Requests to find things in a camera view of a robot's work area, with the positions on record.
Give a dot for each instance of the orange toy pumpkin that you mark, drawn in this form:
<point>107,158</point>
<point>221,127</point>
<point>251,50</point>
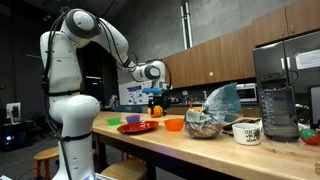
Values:
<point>158,111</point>

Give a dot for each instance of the microwave oven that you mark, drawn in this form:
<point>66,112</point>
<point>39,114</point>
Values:
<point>247,92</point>

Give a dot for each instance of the red plate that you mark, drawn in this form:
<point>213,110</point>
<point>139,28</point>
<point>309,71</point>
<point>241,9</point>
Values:
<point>138,127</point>

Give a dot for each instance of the blue purple plastic bowl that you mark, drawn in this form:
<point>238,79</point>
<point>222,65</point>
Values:
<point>133,118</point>

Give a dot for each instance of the white ceramic mug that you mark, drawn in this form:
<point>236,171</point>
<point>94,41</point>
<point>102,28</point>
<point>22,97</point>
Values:
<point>246,133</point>

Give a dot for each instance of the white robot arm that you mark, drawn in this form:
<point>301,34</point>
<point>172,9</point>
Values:
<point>62,79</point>

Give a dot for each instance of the orange plastic bowl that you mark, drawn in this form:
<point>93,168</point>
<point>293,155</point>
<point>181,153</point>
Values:
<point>175,124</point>

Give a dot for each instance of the upper wooden cabinets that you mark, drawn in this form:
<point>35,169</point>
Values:
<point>230,56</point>

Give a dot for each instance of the green plastic bowl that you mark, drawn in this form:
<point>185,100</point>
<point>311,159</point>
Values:
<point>113,121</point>

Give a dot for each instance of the whiteboard with papers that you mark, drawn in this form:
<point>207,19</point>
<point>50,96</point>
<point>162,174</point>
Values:
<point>131,93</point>

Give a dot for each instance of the round wooden stool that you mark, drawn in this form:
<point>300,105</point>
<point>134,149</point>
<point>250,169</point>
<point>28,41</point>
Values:
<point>126,170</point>

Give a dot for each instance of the plastic bag of bread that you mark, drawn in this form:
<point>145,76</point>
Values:
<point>222,106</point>

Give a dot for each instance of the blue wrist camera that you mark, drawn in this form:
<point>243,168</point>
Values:
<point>152,90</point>

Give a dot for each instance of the stainless steel refrigerator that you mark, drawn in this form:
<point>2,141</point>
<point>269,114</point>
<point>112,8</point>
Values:
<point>296,59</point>

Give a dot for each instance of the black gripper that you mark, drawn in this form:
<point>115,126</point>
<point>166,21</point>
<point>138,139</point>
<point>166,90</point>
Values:
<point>159,99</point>

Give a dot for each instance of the wooden stool red legs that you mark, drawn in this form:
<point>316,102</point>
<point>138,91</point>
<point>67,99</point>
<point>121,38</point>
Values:
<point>46,156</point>

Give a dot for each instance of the red toy tomato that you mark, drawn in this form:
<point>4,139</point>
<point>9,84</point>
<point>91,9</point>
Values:
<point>309,136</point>

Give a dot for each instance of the dark water bottle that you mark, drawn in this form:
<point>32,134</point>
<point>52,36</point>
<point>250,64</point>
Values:
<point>279,120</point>

